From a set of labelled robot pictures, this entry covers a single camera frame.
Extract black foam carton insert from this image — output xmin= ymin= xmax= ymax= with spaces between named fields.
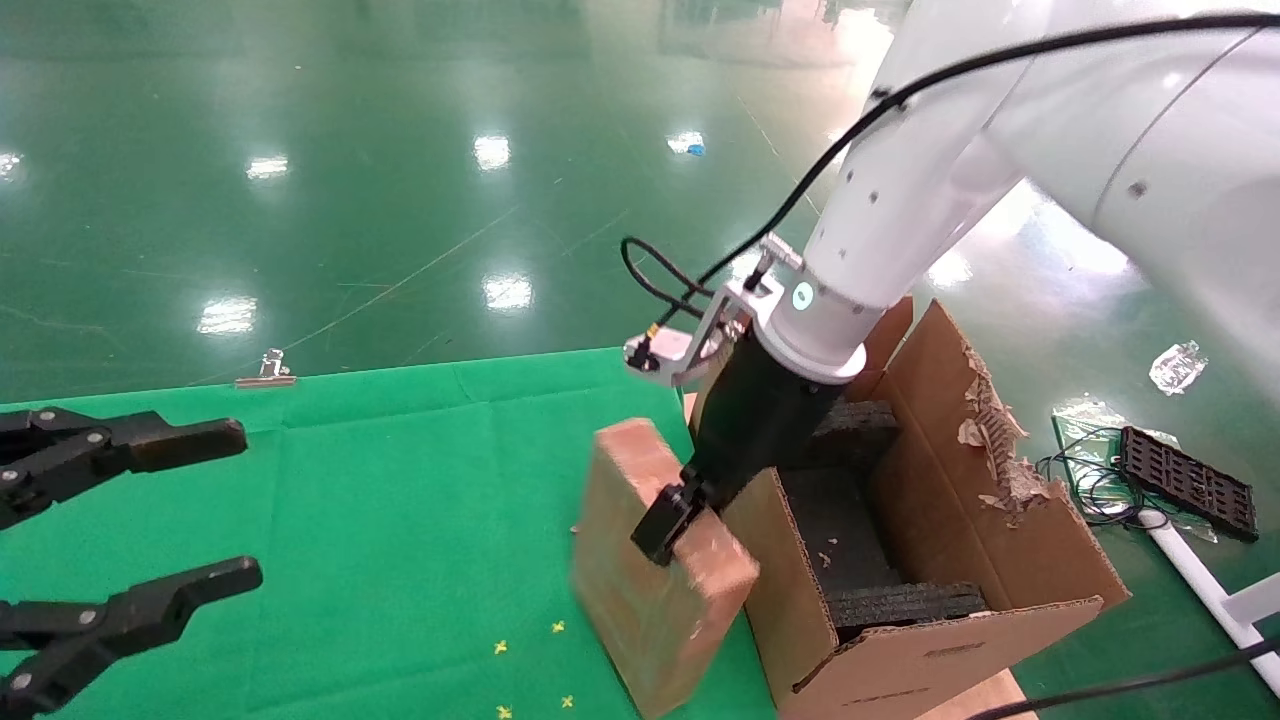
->
xmin=773 ymin=399 xmax=992 ymax=642

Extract black perforated plastic tray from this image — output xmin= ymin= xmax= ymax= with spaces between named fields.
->
xmin=1117 ymin=425 xmax=1260 ymax=545

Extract silver metal binder clip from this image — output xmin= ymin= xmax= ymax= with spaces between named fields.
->
xmin=235 ymin=348 xmax=299 ymax=390

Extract tangled thin floor wires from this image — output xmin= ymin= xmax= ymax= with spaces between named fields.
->
xmin=1034 ymin=424 xmax=1153 ymax=529

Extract grey metal camera bracket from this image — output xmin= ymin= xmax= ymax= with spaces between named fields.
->
xmin=621 ymin=235 xmax=807 ymax=389

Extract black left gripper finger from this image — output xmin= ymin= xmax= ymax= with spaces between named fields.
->
xmin=0 ymin=406 xmax=249 ymax=532
xmin=0 ymin=555 xmax=264 ymax=720

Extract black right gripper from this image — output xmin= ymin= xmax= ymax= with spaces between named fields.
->
xmin=629 ymin=324 xmax=848 ymax=569

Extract large open cardboard carton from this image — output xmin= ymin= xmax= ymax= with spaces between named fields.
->
xmin=688 ymin=294 xmax=1132 ymax=720

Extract green table cloth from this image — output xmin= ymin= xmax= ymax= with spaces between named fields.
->
xmin=0 ymin=345 xmax=782 ymax=720

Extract crumpled clear plastic wrapper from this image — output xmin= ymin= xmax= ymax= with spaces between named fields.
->
xmin=1149 ymin=339 xmax=1209 ymax=396

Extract white metal frame pole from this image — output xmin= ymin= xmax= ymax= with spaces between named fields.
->
xmin=1140 ymin=508 xmax=1280 ymax=699

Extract thick black braided cable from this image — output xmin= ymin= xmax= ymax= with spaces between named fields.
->
xmin=619 ymin=9 xmax=1280 ymax=323

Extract thin black cable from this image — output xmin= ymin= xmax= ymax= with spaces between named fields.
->
xmin=963 ymin=638 xmax=1280 ymax=720

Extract small brown cardboard box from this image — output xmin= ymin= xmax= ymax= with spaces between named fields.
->
xmin=569 ymin=417 xmax=762 ymax=720

